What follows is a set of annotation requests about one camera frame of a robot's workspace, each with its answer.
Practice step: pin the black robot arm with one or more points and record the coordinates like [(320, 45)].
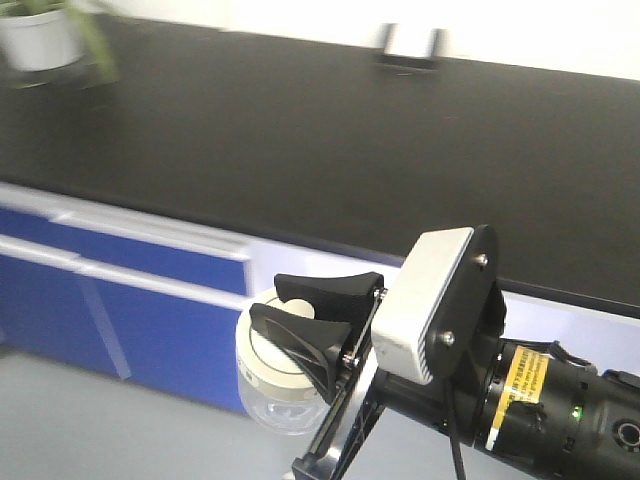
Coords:
[(547, 413)]

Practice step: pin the blue door lab cabinet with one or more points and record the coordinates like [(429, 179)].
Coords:
[(150, 300)]

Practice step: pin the glass jar with cream lid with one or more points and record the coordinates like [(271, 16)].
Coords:
[(273, 390)]

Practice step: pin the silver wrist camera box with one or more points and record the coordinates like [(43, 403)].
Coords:
[(401, 322)]

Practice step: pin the black white power socket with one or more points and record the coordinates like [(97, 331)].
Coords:
[(410, 47)]

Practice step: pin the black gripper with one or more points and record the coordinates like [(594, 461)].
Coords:
[(462, 347)]

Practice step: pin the white potted plant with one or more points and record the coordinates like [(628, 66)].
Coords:
[(41, 39)]

